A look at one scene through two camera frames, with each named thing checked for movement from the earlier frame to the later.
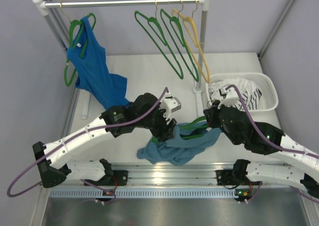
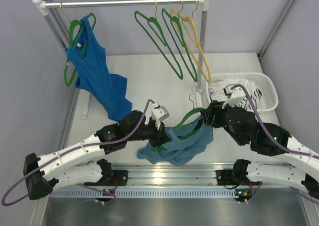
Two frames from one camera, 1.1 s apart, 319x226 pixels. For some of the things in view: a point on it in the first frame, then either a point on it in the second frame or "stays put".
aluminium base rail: (178, 181) stays put
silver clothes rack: (204, 1) stays put
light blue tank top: (178, 149) stays put
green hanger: (190, 125) → (176, 126)
